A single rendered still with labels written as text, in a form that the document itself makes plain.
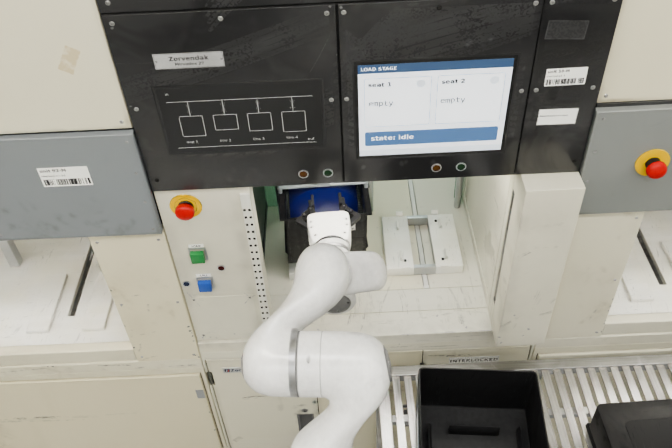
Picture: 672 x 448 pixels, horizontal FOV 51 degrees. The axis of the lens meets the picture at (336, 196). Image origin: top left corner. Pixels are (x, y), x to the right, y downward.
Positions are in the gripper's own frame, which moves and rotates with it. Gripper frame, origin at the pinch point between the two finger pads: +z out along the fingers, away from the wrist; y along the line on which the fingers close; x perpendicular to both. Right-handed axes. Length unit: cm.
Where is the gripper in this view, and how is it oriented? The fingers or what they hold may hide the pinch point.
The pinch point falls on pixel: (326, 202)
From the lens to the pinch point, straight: 170.9
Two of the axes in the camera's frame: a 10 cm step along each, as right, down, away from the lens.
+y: 10.0, -0.8, 0.3
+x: -0.4, -7.4, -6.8
